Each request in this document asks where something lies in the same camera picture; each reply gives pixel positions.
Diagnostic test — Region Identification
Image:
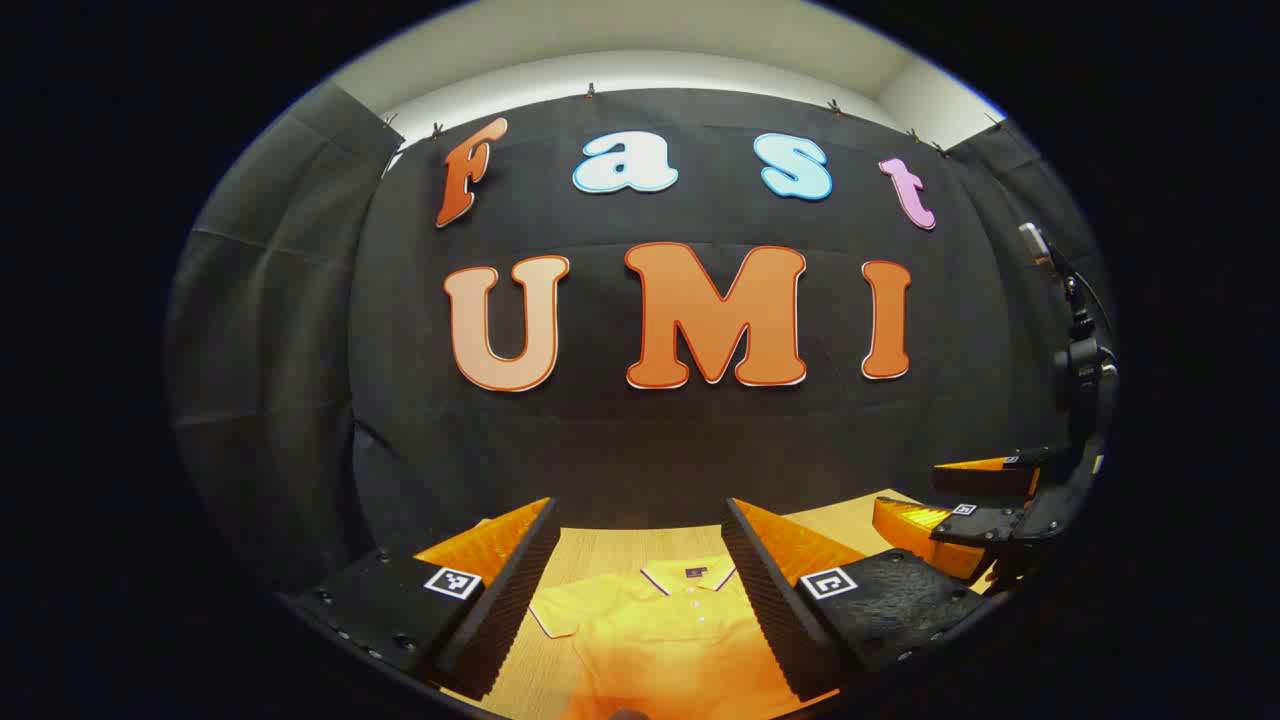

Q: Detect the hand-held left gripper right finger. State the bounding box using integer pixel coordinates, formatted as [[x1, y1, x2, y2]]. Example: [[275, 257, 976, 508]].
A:
[[721, 497, 988, 703]]

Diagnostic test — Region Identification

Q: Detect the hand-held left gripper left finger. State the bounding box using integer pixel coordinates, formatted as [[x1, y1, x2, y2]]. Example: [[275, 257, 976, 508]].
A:
[[283, 497, 562, 702]]

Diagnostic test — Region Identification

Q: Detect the orange polo T-shirt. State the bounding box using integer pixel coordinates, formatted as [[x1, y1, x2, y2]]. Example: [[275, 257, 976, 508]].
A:
[[528, 557, 841, 720]]

